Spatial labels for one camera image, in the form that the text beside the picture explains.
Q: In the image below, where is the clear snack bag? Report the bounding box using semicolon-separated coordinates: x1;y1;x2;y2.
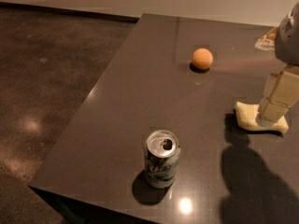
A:
255;27;278;50

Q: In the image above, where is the orange fruit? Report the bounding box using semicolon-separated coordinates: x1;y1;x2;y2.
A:
192;49;213;70

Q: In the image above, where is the silver green soda can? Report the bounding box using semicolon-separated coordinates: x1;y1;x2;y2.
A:
144;130;181;189

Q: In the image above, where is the yellow sponge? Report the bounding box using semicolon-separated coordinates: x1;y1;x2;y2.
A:
235;102;289;133

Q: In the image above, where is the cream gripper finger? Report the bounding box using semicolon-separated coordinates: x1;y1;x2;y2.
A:
263;73;280;97
258;66;299;122

